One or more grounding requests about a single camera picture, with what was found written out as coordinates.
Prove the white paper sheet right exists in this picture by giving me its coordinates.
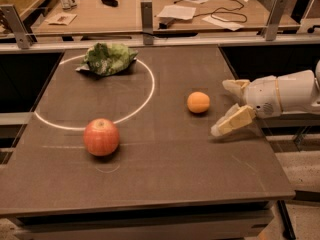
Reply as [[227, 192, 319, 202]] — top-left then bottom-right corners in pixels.
[[203, 16, 243, 31]]

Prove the right metal bracket post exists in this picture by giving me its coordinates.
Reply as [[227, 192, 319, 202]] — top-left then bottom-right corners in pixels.
[[262, 0, 288, 41]]

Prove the red apple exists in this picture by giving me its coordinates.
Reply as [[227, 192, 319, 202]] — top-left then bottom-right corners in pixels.
[[83, 118, 120, 156]]

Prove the black mouse on desk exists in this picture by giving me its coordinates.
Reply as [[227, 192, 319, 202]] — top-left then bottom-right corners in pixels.
[[101, 0, 118, 7]]

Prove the left metal bracket post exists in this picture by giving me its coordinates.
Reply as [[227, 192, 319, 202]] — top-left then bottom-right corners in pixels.
[[1, 4, 33, 49]]

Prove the metal bracket post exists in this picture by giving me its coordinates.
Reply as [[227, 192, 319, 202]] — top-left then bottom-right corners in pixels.
[[140, 0, 153, 45], [1, 4, 33, 49], [262, 0, 288, 41]]

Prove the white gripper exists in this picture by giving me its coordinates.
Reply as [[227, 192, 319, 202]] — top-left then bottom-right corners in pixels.
[[211, 76, 282, 137]]

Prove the white paper sheet centre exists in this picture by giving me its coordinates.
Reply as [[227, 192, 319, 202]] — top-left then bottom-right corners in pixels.
[[157, 5, 196, 20]]

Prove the wooden desk behind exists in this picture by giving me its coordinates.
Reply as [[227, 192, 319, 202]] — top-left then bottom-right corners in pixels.
[[31, 0, 299, 38]]

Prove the orange fruit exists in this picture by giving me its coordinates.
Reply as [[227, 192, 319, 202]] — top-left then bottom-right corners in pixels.
[[187, 92, 210, 113]]

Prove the green jalapeno chip bag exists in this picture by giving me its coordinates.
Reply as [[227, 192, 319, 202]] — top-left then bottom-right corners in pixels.
[[76, 43, 138, 77]]

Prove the brown paper envelope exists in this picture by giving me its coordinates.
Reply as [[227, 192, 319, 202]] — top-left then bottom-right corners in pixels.
[[46, 12, 77, 26]]

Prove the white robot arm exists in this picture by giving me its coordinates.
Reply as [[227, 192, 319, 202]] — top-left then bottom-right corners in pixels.
[[211, 62, 320, 138]]

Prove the black cable on desk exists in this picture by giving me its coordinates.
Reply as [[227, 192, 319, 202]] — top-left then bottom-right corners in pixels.
[[173, 0, 248, 24]]

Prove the middle metal bracket post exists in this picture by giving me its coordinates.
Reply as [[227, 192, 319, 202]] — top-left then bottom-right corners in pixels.
[[140, 0, 153, 45]]

